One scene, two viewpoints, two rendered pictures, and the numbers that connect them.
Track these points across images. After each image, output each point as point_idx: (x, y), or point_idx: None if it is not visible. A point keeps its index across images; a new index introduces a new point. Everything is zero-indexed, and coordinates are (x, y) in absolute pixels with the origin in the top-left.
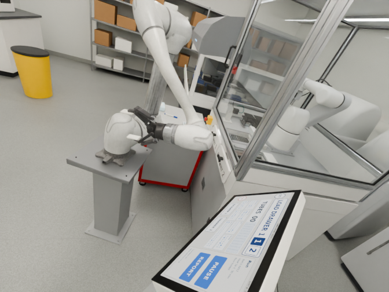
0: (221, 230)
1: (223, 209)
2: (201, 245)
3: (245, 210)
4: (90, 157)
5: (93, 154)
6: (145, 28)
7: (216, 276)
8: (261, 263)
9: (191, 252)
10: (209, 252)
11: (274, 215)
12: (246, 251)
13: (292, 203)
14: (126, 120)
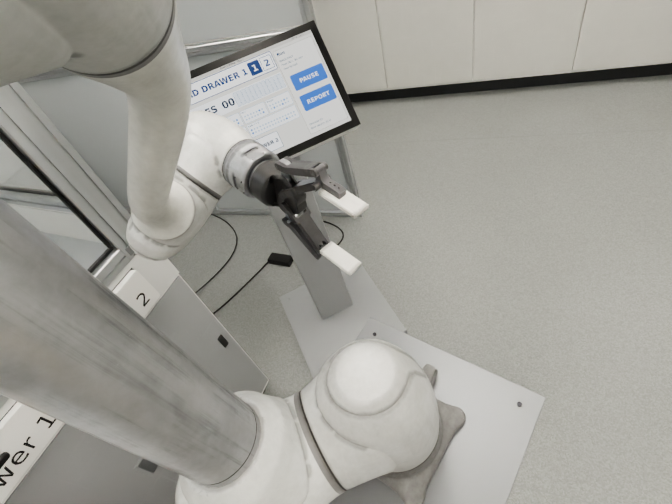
0: (268, 122)
1: None
2: (300, 121)
3: None
4: (478, 404)
5: (472, 424)
6: None
7: (308, 67)
8: (273, 44)
9: (314, 121)
10: (298, 100)
11: (209, 84)
12: (271, 67)
13: None
14: (349, 347)
